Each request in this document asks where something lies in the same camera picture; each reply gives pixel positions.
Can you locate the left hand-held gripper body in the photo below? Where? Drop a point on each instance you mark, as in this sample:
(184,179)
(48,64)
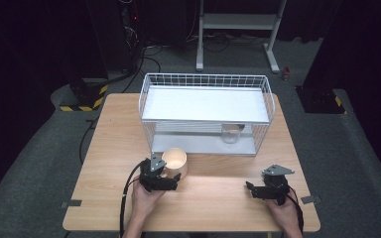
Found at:
(152,177)

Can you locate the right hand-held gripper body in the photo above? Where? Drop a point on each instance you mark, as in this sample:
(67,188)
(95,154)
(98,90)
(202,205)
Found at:
(276,186)

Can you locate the person's left hand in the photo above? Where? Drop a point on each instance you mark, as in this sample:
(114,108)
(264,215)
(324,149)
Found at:
(147,201)

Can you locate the person's right hand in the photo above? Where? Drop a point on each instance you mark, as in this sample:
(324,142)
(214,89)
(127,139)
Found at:
(284,214)

